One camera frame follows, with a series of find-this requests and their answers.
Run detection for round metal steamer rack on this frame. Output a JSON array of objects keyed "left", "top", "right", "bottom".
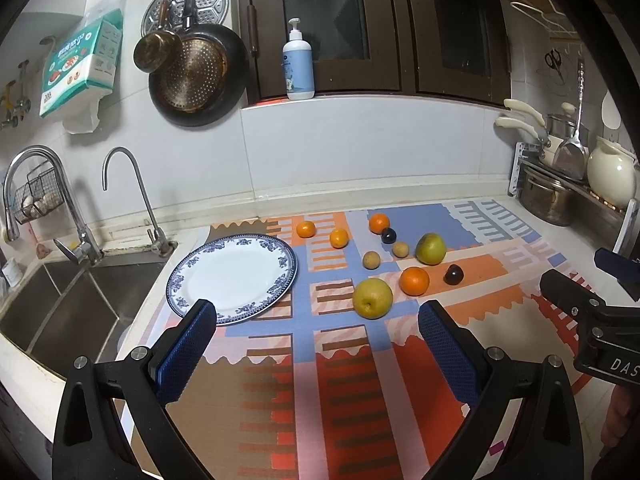
[{"left": 140, "top": 0, "right": 229, "bottom": 36}]

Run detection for brass perforated strainer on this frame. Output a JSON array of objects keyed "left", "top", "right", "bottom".
[{"left": 160, "top": 38, "right": 226, "bottom": 113}]

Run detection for stainless steel pot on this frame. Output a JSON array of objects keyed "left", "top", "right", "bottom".
[{"left": 520, "top": 166, "right": 576, "bottom": 226}]

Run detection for cream pan handle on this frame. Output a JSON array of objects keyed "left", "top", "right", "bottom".
[
  {"left": 494, "top": 116, "right": 540, "bottom": 142},
  {"left": 503, "top": 99, "right": 547, "bottom": 129}
]

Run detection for small brass ladle pot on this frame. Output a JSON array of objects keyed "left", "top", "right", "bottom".
[{"left": 134, "top": 0, "right": 182, "bottom": 74}]

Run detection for dark plum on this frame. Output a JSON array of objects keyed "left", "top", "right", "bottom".
[
  {"left": 381, "top": 228, "right": 397, "bottom": 245},
  {"left": 442, "top": 264, "right": 464, "bottom": 286}
]

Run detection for green yellow apple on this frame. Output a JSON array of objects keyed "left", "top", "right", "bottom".
[{"left": 414, "top": 233, "right": 447, "bottom": 266}]

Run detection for colourful patterned table mat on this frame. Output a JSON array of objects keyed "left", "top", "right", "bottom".
[{"left": 168, "top": 200, "right": 601, "bottom": 479}]

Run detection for person right hand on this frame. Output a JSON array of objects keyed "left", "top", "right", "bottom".
[{"left": 601, "top": 386, "right": 634, "bottom": 448}]

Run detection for large orange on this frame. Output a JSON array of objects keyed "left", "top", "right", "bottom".
[{"left": 398, "top": 266, "right": 431, "bottom": 297}]

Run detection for yellow pear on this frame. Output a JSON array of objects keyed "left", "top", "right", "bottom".
[{"left": 352, "top": 278, "right": 394, "bottom": 320}]

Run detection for green white wrap box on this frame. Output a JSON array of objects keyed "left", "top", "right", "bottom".
[{"left": 39, "top": 9, "right": 122, "bottom": 134}]

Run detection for white metal rack bracket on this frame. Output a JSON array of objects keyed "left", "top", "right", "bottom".
[{"left": 508, "top": 141, "right": 539, "bottom": 197}]

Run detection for dark plum front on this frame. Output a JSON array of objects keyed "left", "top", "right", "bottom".
[{"left": 442, "top": 264, "right": 464, "bottom": 286}]

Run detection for blue white porcelain plate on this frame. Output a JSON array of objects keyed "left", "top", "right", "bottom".
[{"left": 166, "top": 233, "right": 298, "bottom": 326}]

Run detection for small yellow fruit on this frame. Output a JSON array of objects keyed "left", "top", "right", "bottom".
[
  {"left": 392, "top": 242, "right": 410, "bottom": 259},
  {"left": 362, "top": 250, "right": 382, "bottom": 270}
]

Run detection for dark plum back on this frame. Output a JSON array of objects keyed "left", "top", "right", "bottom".
[{"left": 381, "top": 228, "right": 397, "bottom": 245}]

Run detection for cream pan handle upper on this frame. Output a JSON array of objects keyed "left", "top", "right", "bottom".
[{"left": 503, "top": 99, "right": 547, "bottom": 129}]

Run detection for cream ceramic teapot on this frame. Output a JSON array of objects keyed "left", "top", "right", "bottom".
[{"left": 587, "top": 136, "right": 637, "bottom": 209}]

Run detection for white blue soap dispenser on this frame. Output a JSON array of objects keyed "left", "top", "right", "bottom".
[{"left": 282, "top": 18, "right": 314, "bottom": 101}]

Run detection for stainless steel sink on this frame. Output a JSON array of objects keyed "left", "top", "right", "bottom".
[{"left": 1, "top": 252, "right": 166, "bottom": 377}]

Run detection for black frying pan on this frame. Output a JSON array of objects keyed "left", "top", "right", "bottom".
[{"left": 149, "top": 0, "right": 250, "bottom": 128}]

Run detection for large chrome kitchen faucet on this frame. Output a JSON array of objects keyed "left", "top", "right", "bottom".
[{"left": 2, "top": 144, "right": 103, "bottom": 264}]

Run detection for black scissors on wall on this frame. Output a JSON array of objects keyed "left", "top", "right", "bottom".
[{"left": 544, "top": 49, "right": 564, "bottom": 80}]

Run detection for orange tangerine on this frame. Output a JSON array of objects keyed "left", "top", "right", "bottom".
[
  {"left": 369, "top": 212, "right": 390, "bottom": 235},
  {"left": 329, "top": 228, "right": 349, "bottom": 249},
  {"left": 295, "top": 220, "right": 317, "bottom": 238}
]

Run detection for cream pan handle lower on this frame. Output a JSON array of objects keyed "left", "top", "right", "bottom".
[{"left": 494, "top": 116, "right": 540, "bottom": 142}]

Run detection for slim gooseneck water tap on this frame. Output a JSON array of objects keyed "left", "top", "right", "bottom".
[{"left": 101, "top": 145, "right": 179, "bottom": 259}]

